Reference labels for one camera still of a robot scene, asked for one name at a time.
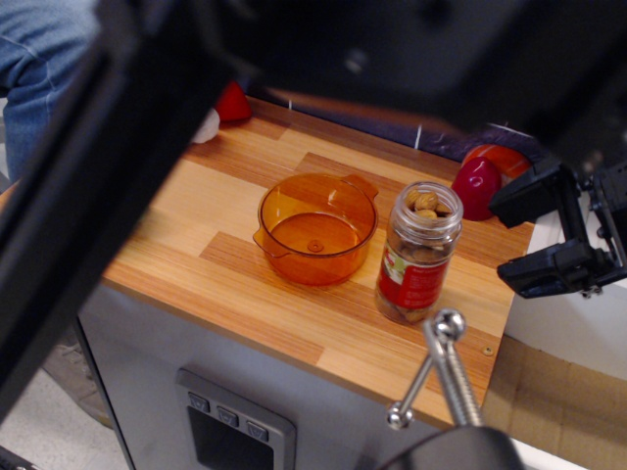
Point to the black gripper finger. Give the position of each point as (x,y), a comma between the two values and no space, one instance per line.
(553,269)
(545,187)

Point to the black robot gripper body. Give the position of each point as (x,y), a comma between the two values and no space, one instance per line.
(607,200)

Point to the clear plastic almond jar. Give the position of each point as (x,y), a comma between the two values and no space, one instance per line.
(423,228)

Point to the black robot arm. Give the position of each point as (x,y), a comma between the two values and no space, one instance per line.
(554,69)

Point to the orange transparent plastic pot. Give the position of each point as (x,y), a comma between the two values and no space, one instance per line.
(315,228)

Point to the orange salmon sushi toy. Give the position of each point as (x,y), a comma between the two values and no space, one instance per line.
(509,163)

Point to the white toy sink unit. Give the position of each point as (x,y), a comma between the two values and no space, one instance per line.
(588,332)

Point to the dark red toy egg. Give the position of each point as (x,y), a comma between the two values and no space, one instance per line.
(476,184)

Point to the silver metal clamp screw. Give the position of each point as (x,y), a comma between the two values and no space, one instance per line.
(441,333)

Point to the red toy strawberry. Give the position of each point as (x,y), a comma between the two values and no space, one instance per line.
(232,104)

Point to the white toy ice cream cone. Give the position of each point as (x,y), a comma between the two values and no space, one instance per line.
(208,129)

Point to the grey oven control panel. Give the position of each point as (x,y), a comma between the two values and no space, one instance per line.
(227,431)

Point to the beige shoe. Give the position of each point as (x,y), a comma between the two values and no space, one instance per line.
(67,366)

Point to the person leg in jeans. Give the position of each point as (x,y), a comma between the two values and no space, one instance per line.
(41,42)

